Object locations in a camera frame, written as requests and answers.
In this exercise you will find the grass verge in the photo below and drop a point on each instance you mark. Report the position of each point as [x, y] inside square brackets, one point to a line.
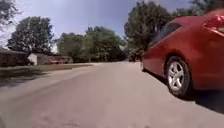
[50, 67]

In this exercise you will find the tall green tree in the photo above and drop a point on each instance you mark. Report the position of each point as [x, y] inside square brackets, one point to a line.
[146, 23]
[31, 35]

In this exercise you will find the grey asphalt road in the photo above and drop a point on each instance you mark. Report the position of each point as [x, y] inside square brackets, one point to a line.
[100, 100]

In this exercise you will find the pale low building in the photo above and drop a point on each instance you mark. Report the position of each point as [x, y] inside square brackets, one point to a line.
[38, 58]

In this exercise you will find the red vehicle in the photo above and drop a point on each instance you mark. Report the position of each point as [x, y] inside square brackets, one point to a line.
[58, 61]

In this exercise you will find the red car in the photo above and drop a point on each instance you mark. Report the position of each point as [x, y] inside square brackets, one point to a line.
[200, 56]

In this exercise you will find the clump of green trees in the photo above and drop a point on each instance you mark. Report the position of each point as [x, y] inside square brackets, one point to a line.
[100, 45]

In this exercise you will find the dark low building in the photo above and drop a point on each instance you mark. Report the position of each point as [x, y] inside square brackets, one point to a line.
[11, 58]

